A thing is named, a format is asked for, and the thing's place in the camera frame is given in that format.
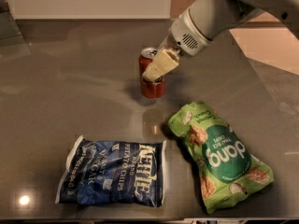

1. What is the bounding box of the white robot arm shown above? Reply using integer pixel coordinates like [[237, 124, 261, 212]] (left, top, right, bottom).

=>
[[142, 0, 299, 82]]

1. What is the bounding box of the red coke can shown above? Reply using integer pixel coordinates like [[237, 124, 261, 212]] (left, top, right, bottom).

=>
[[139, 47, 164, 99]]

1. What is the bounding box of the white cabinet panel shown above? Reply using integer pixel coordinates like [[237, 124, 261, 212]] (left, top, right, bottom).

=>
[[8, 0, 171, 20]]

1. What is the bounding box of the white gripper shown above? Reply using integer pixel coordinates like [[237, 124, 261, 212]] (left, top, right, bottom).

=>
[[142, 8, 211, 82]]

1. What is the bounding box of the blue kettle chips bag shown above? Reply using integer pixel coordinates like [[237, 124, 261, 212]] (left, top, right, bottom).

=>
[[56, 136, 166, 207]]

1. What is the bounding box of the green rice chip bag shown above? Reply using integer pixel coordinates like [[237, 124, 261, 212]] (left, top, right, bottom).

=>
[[168, 102, 274, 214]]

